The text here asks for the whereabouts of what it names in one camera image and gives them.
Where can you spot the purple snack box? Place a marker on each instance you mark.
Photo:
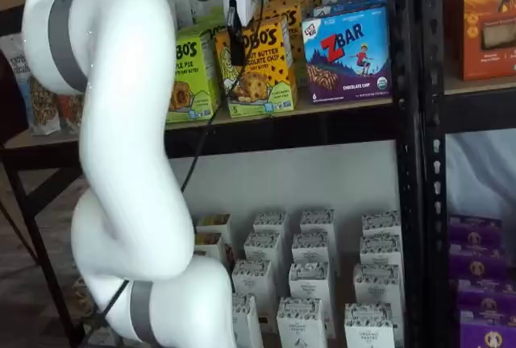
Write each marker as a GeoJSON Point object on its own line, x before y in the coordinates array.
{"type": "Point", "coordinates": [475, 231]}
{"type": "Point", "coordinates": [488, 297]}
{"type": "Point", "coordinates": [489, 334]}
{"type": "Point", "coordinates": [479, 265]}

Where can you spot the large orange cereal box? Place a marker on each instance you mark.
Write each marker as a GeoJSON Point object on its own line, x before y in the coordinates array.
{"type": "Point", "coordinates": [483, 21]}

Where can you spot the white patterned carton box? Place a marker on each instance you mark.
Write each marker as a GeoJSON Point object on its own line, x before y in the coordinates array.
{"type": "Point", "coordinates": [317, 223]}
{"type": "Point", "coordinates": [310, 249]}
{"type": "Point", "coordinates": [308, 287]}
{"type": "Point", "coordinates": [381, 251]}
{"type": "Point", "coordinates": [369, 330]}
{"type": "Point", "coordinates": [254, 283]}
{"type": "Point", "coordinates": [262, 249]}
{"type": "Point", "coordinates": [270, 223]}
{"type": "Point", "coordinates": [381, 225]}
{"type": "Point", "coordinates": [248, 324]}
{"type": "Point", "coordinates": [300, 328]}
{"type": "Point", "coordinates": [377, 287]}

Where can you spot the granola bag orange label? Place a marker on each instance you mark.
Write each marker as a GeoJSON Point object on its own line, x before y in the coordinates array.
{"type": "Point", "coordinates": [68, 110]}

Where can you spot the black metal shelf rack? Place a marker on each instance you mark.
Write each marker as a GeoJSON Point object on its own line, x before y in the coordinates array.
{"type": "Point", "coordinates": [409, 162]}
{"type": "Point", "coordinates": [427, 203]}

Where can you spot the granola bag blue label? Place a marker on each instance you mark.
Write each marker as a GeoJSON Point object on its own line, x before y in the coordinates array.
{"type": "Point", "coordinates": [40, 106]}

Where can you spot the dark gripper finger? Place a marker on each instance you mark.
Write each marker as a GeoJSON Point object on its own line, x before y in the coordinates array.
{"type": "Point", "coordinates": [237, 42]}

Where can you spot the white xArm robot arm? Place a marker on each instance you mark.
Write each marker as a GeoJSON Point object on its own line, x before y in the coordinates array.
{"type": "Point", "coordinates": [121, 122]}

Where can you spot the yellow banana nut carton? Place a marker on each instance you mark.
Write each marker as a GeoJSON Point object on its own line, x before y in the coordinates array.
{"type": "Point", "coordinates": [213, 223]}
{"type": "Point", "coordinates": [209, 243]}

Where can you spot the green Bobo's apple pie box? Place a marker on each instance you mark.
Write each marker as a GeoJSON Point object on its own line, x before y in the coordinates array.
{"type": "Point", "coordinates": [193, 82]}
{"type": "Point", "coordinates": [211, 17]}

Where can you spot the yellow Bobo's peanut butter box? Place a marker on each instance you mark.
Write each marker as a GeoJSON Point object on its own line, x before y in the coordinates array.
{"type": "Point", "coordinates": [262, 82]}
{"type": "Point", "coordinates": [298, 1]}
{"type": "Point", "coordinates": [296, 38]}

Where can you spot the pale fabric sheet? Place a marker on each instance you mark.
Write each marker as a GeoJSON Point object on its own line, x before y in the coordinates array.
{"type": "Point", "coordinates": [479, 171]}

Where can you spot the wooden shelf board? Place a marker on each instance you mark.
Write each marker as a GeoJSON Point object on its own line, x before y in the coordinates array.
{"type": "Point", "coordinates": [475, 87]}
{"type": "Point", "coordinates": [40, 140]}

